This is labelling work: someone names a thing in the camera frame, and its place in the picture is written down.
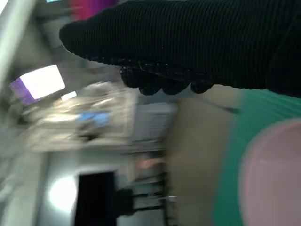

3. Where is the lit computer monitor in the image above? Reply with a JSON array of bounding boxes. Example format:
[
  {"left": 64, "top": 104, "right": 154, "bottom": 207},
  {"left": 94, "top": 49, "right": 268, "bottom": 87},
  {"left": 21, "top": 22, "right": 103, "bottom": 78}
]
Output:
[{"left": 9, "top": 65, "right": 66, "bottom": 105}]

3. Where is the black flat panel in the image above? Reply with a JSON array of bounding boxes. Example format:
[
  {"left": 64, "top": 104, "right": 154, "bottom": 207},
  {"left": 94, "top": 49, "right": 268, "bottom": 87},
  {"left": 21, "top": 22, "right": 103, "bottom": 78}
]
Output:
[{"left": 75, "top": 171, "right": 118, "bottom": 226}]

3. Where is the green cutting mat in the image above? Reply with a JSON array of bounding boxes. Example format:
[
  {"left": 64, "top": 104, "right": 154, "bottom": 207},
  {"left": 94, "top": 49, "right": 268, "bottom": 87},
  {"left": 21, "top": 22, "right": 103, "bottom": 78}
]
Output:
[{"left": 211, "top": 90, "right": 301, "bottom": 226}]

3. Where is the black chair frame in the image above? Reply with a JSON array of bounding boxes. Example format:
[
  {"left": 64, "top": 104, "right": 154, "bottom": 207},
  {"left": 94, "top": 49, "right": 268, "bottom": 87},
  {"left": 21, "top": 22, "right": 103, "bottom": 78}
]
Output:
[{"left": 117, "top": 162, "right": 177, "bottom": 226}]

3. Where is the white appliance with grille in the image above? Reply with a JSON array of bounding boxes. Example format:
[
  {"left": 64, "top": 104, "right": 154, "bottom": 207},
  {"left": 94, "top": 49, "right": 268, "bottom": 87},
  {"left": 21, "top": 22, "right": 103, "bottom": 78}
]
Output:
[{"left": 134, "top": 103, "right": 177, "bottom": 142}]

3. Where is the pink bowl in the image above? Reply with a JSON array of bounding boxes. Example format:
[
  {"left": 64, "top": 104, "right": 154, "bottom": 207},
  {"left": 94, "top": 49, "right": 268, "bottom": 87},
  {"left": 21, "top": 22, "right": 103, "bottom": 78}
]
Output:
[{"left": 237, "top": 119, "right": 301, "bottom": 226}]

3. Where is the cluttered desk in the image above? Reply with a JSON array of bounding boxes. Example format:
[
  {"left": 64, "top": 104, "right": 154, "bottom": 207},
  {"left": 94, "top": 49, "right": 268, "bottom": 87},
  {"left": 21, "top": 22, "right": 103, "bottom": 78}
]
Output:
[{"left": 23, "top": 87, "right": 136, "bottom": 153}]

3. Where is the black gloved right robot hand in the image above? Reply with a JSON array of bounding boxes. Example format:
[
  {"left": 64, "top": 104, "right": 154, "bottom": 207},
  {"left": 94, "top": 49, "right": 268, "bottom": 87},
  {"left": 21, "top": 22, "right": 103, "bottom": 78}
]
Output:
[{"left": 58, "top": 0, "right": 301, "bottom": 97}]

